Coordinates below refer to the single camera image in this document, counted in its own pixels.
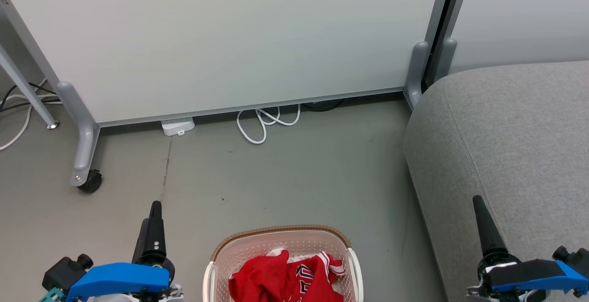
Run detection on white partition panel grey post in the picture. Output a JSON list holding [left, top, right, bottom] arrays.
[[433, 0, 589, 82]]

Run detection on grey fabric sofa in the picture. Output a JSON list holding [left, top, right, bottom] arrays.
[[404, 60, 589, 302]]

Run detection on red jersey white stripes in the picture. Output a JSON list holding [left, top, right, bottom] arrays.
[[281, 250, 346, 302]]

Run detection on white perforated laundry basket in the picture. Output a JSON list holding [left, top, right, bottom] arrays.
[[203, 225, 364, 302]]

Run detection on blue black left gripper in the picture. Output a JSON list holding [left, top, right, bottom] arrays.
[[67, 202, 184, 302]]

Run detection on black floor cable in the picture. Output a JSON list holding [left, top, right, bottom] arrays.
[[0, 82, 59, 112]]

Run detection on white adapter box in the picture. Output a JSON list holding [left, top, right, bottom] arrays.
[[161, 117, 195, 136]]

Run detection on coiled white cable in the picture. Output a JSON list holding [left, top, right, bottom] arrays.
[[237, 104, 301, 145]]

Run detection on white floor cable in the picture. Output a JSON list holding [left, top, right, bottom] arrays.
[[0, 79, 63, 151]]

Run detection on black cable under panel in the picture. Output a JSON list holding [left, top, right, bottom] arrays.
[[301, 99, 346, 112]]

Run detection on black caster wheel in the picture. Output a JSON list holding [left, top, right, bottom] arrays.
[[77, 169, 103, 194]]

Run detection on grey metal table leg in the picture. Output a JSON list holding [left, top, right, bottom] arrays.
[[0, 44, 60, 130]]

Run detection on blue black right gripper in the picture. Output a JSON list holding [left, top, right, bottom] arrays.
[[467, 195, 589, 302]]

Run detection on plain red garment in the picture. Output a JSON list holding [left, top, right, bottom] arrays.
[[229, 249, 297, 302]]

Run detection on white partition panel grey frame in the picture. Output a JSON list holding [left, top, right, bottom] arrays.
[[0, 0, 454, 188]]

